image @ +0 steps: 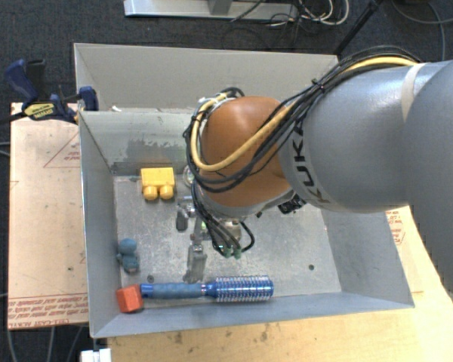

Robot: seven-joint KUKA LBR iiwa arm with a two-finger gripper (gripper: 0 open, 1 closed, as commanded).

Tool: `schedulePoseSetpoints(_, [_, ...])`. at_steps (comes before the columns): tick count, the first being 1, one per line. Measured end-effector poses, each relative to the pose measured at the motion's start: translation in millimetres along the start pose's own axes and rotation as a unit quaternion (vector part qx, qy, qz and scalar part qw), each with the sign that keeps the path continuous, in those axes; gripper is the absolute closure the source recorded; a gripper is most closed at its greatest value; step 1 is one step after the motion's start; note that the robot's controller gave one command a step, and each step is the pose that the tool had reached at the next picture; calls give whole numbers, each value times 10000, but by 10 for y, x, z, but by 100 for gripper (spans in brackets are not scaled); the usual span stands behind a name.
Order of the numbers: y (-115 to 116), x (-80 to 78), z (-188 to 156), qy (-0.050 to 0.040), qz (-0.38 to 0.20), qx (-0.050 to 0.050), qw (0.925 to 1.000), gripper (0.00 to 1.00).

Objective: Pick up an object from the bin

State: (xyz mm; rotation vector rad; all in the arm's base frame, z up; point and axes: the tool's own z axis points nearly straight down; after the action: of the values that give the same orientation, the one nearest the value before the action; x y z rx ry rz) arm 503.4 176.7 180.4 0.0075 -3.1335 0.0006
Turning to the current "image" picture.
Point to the yellow toy building block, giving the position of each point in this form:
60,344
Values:
157,179

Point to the black cylinder on white bracket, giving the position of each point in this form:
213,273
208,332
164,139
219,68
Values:
291,206

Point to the grey metal bin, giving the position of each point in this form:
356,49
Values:
279,255

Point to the brown cardboard board red print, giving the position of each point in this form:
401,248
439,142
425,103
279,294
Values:
45,221

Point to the orange cube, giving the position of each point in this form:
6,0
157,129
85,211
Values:
129,298

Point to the blue toy figure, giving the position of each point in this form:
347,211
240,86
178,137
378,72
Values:
128,253

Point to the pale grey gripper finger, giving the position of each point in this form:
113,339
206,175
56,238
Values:
196,264
182,219

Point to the blue round hairbrush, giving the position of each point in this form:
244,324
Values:
211,289

